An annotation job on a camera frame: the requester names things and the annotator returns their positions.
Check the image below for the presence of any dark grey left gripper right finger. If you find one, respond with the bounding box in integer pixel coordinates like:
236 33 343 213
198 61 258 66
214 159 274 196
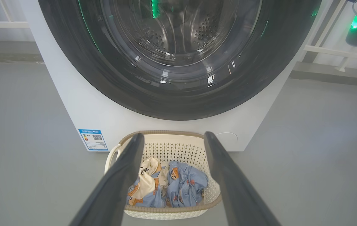
204 131 281 226

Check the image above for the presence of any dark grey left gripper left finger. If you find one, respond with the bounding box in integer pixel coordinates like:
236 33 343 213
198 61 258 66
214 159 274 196
69 133 145 226

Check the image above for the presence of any cream and blue printed garment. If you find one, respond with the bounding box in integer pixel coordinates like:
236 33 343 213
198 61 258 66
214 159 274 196
127 157 170 208

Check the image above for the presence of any cream perforated laundry basket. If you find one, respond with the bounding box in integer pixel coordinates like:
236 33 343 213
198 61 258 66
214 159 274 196
105 130 222 220

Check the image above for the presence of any white front-load washing machine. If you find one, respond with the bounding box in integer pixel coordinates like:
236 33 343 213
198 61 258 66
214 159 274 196
20 0 334 153

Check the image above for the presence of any blue energy label sticker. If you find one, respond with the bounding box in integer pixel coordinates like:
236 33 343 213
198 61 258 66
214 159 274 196
78 129 109 152

